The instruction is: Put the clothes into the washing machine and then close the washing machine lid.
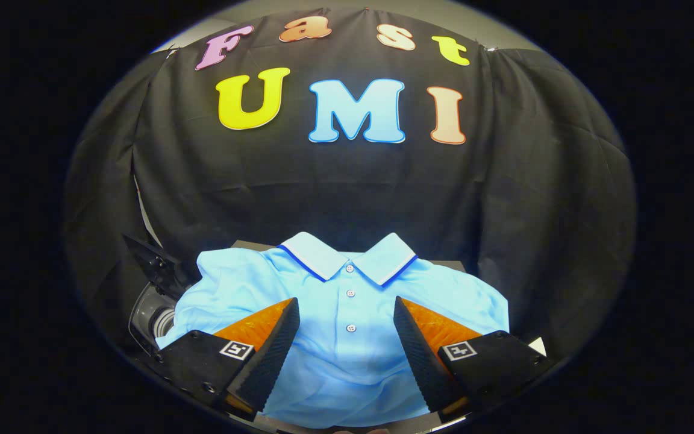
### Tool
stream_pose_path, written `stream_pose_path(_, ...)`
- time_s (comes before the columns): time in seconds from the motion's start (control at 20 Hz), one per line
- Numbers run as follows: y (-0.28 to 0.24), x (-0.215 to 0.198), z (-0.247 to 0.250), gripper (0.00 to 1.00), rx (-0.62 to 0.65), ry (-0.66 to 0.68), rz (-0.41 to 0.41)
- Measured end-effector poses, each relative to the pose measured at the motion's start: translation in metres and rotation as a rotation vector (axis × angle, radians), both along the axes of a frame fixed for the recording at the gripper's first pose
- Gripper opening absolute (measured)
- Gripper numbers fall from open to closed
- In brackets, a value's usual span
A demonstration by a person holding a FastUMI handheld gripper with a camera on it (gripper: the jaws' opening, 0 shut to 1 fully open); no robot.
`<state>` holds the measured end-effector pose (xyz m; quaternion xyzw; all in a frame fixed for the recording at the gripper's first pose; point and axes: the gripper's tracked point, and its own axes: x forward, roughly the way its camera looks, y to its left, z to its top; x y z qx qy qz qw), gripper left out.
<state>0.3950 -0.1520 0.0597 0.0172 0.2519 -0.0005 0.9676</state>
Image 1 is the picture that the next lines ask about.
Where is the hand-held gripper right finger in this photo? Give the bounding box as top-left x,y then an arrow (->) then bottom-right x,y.
393,295 -> 555,423

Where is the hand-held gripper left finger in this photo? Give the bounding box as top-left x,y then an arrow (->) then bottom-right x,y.
153,297 -> 301,421

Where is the light blue polo shirt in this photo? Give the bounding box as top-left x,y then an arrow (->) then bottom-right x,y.
155,232 -> 510,429

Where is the beige cabinet with dark top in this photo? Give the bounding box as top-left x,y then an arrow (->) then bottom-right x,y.
231,239 -> 467,273

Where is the black backdrop cloth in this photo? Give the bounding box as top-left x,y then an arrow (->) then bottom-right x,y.
64,7 -> 637,362

